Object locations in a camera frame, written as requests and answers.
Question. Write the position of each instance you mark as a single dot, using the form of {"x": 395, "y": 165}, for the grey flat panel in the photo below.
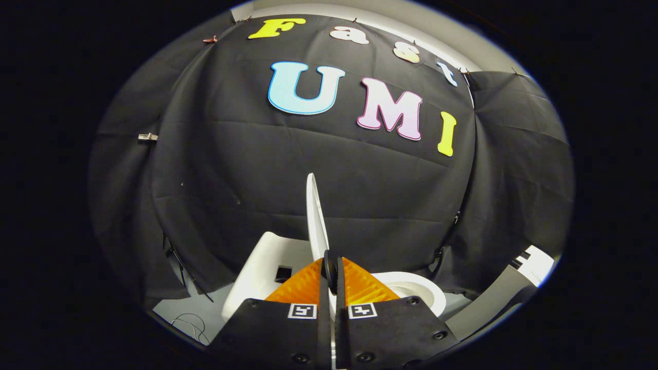
{"x": 493, "y": 303}

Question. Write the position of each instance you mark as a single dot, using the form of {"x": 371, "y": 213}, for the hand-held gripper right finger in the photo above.
{"x": 342, "y": 329}

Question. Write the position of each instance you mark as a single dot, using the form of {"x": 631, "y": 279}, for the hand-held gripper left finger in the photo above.
{"x": 324, "y": 318}

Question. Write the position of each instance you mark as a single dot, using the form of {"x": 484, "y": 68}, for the black backdrop cloth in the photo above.
{"x": 308, "y": 169}

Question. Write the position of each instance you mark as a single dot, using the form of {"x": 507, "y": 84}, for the silver metal clip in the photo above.
{"x": 147, "y": 137}

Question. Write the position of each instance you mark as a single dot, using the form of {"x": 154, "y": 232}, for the copper metal clip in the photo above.
{"x": 209, "y": 39}

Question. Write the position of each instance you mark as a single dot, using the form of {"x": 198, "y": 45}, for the white slotted stand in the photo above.
{"x": 537, "y": 264}

